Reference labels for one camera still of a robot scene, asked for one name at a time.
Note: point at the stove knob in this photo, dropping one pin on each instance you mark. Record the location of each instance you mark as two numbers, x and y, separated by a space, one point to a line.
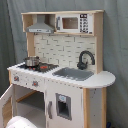
16 78
35 83

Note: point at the white oven door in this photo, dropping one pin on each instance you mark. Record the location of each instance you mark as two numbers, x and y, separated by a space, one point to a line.
6 107

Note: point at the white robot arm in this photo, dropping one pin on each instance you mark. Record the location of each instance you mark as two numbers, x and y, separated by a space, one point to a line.
20 122

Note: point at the wooden toy kitchen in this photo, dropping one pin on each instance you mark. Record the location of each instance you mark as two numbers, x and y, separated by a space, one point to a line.
73 50

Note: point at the grey toy sink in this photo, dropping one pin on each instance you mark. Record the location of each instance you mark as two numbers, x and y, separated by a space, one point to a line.
74 74

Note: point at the black stovetop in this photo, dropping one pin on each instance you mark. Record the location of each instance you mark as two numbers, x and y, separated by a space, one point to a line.
41 67

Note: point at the silver toy pot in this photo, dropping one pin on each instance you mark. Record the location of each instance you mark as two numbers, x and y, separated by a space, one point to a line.
32 61

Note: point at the white fridge door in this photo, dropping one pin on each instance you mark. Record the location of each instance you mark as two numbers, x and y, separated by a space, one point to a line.
64 106

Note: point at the grey range hood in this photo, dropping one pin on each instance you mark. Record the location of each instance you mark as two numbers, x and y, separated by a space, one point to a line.
40 26

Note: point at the toy microwave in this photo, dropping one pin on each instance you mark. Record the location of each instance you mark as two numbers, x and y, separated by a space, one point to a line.
74 23

